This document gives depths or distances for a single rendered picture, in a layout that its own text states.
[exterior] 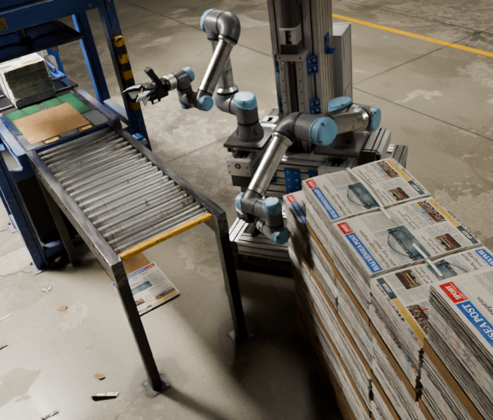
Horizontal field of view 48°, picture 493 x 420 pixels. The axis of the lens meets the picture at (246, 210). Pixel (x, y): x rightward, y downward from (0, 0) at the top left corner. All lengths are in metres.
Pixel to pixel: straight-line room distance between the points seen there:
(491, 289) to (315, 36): 1.78
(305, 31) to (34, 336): 2.19
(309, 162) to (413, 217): 1.08
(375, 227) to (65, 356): 1.94
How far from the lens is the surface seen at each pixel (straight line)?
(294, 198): 2.44
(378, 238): 1.82
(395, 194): 2.03
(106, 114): 3.71
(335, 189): 2.05
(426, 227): 1.88
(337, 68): 3.13
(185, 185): 2.71
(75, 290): 3.59
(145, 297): 3.35
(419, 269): 1.72
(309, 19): 2.81
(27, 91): 4.17
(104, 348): 3.16
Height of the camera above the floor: 2.19
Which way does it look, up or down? 34 degrees down
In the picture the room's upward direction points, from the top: 9 degrees counter-clockwise
